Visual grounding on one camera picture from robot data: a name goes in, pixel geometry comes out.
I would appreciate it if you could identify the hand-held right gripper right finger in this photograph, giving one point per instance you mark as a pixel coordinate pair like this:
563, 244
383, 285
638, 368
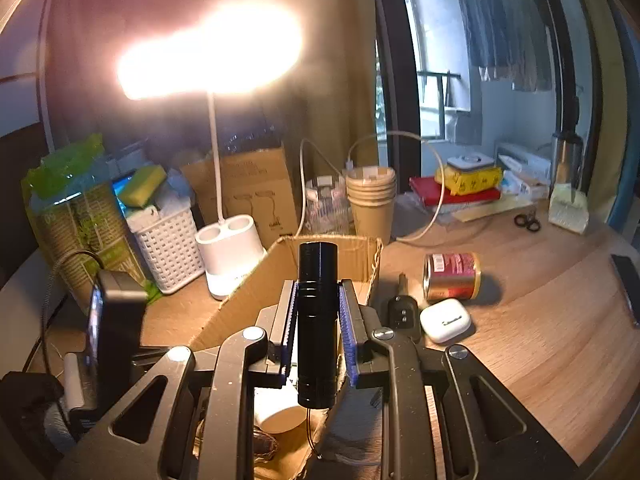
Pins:
346, 330

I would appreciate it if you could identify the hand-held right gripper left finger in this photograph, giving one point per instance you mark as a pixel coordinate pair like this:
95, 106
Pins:
291, 325

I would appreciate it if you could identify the black flashlight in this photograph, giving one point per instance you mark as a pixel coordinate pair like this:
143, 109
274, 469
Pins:
317, 310

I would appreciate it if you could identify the white cylindrical bottle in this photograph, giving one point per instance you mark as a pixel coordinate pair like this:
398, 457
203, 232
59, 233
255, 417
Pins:
280, 412

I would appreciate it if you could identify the black car key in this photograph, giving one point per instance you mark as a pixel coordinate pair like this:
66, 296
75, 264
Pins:
400, 312

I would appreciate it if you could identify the white plastic basket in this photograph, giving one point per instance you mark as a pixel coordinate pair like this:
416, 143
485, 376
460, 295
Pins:
165, 250

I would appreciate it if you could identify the white desk lamp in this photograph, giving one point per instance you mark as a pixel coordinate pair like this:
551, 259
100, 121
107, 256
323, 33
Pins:
230, 255

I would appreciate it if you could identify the white earbuds case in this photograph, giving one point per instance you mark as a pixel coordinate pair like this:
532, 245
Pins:
445, 320

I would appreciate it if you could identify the green printed bag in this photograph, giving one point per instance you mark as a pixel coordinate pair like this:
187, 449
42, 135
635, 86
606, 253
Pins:
85, 220

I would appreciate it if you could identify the stack of paper cups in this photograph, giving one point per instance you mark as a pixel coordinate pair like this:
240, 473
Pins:
370, 220

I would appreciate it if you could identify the red tin can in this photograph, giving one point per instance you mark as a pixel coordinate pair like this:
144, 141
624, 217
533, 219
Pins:
450, 275

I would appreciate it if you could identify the clear plastic jar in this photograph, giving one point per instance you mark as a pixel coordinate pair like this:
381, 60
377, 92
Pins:
325, 210

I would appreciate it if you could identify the yellow sponge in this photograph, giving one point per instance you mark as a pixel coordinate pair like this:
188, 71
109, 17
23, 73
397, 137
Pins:
142, 185

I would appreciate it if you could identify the brown printed cardboard box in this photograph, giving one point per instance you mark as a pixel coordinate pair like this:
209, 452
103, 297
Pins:
260, 185

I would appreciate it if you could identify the red book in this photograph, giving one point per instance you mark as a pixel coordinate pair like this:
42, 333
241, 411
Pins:
425, 190

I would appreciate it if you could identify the beige envelope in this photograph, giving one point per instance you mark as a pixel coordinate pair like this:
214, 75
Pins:
490, 207

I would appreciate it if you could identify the yellow wipes pack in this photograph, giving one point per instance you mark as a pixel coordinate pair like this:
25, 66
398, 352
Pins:
470, 180

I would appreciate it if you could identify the white flat device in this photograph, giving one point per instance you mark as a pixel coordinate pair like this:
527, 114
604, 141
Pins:
470, 160

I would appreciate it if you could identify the black scissors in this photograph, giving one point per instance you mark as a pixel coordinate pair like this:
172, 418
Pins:
532, 226

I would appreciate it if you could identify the white blue packet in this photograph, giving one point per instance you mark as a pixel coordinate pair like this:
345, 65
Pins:
525, 187

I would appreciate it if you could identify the yellow curtain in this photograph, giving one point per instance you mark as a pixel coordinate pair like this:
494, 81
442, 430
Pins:
360, 85
600, 60

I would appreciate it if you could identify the white flat box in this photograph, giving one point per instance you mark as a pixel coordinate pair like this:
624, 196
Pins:
525, 157

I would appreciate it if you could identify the pale yellow tissue pack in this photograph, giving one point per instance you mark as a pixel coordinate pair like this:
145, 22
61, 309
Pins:
567, 212

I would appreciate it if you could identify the stainless steel tumbler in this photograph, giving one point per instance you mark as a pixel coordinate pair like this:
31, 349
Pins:
567, 160

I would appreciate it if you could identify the smartphone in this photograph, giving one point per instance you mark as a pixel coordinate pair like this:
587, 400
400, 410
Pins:
627, 285

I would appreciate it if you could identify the dark purple curtain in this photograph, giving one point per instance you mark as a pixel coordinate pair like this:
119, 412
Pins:
100, 20

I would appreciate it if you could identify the blue hanging shirt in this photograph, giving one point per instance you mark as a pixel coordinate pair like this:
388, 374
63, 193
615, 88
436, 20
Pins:
482, 25

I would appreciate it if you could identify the beige hanging shirt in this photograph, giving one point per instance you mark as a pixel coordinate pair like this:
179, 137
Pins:
520, 40

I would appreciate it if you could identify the grey-green hanging shirt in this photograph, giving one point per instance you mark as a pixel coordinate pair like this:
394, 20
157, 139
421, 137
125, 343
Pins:
542, 45

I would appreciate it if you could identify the black sliding door frame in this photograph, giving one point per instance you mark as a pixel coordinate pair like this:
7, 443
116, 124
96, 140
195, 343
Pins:
400, 110

